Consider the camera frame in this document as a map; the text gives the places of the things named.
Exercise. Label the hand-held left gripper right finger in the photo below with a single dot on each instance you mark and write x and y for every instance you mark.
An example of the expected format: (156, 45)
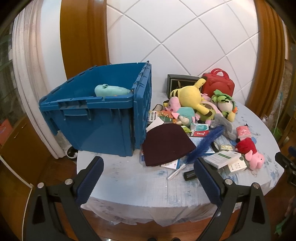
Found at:
(205, 178)

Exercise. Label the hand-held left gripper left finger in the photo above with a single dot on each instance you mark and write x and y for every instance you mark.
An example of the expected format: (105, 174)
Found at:
(91, 178)

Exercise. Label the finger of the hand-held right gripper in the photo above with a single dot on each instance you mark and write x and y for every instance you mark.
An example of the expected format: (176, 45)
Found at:
(283, 158)

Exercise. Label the blue plastic crate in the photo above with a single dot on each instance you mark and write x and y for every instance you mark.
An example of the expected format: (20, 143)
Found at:
(92, 129)

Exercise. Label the maroon knit beanie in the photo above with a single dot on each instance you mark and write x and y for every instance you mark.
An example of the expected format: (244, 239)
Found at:
(166, 146)

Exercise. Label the grey furry plush toy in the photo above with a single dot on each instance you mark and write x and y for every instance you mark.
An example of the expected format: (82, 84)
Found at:
(222, 120)

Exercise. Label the black tube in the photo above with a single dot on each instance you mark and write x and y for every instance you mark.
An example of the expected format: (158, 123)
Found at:
(189, 175)

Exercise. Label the white box with green stripe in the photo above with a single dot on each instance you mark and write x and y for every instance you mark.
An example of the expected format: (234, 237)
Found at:
(219, 158)

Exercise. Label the blue booklet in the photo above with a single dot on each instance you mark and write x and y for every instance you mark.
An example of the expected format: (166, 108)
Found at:
(207, 148)

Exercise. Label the white pen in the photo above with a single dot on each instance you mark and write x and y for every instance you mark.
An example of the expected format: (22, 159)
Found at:
(175, 171)

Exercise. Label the white round floor device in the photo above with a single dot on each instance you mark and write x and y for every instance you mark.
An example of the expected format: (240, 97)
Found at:
(71, 153)

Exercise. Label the small white box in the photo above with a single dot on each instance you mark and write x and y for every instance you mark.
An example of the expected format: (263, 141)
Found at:
(235, 165)

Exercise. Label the black tape roll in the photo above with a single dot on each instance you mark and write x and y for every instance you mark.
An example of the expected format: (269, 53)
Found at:
(215, 146)

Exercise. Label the blue feather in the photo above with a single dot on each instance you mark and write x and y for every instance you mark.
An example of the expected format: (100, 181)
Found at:
(203, 143)

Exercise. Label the pig plush in red dress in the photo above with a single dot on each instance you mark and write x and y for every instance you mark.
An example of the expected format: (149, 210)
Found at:
(248, 148)

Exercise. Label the blister pack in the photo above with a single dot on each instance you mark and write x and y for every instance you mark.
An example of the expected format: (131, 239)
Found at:
(226, 147)

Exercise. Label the pink tissue pack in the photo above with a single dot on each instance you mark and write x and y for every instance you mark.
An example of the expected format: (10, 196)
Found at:
(242, 132)

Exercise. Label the spotted yellow-green plush toy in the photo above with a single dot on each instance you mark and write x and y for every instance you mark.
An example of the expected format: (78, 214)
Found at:
(208, 110)

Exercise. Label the pig plush in teal dress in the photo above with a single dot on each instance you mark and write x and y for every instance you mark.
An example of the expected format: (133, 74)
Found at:
(186, 112)

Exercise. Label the white paper card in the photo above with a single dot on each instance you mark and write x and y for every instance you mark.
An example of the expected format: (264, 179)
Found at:
(156, 124)

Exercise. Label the orange and green packet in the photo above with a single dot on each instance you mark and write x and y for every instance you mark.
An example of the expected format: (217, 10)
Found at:
(167, 114)

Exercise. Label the green and white plush toy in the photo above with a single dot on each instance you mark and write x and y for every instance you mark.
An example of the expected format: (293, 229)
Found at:
(224, 102)

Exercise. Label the green and white box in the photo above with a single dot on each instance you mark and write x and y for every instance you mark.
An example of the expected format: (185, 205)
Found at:
(153, 115)

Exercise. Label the pink plush toy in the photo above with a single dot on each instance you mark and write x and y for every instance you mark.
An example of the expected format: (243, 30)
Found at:
(173, 103)

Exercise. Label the yellow plush toy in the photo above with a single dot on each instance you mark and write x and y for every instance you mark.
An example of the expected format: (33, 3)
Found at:
(187, 95)

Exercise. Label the teal plush toy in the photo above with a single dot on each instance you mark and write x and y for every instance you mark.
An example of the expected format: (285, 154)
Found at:
(111, 90)

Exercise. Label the red handbag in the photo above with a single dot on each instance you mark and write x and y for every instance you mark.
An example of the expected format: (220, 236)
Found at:
(219, 83)

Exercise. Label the dark framed box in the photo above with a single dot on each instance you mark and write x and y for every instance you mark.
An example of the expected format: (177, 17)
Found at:
(180, 82)

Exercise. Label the dark window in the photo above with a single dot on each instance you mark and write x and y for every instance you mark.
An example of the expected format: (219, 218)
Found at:
(5, 69)

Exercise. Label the wooden door frame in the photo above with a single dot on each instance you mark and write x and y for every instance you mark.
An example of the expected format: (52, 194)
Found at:
(266, 58)
(83, 34)

